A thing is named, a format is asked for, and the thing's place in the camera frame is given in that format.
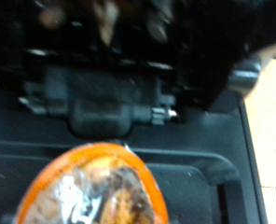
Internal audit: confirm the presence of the orange-lidded white coffee pod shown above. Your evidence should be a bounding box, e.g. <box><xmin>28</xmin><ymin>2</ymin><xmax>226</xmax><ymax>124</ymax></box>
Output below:
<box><xmin>15</xmin><ymin>141</ymin><xmax>170</xmax><ymax>224</ymax></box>

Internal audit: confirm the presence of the black Keurig coffee machine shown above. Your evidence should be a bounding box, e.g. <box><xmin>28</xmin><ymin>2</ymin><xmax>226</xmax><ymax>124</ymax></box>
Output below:
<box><xmin>0</xmin><ymin>0</ymin><xmax>276</xmax><ymax>224</ymax></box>

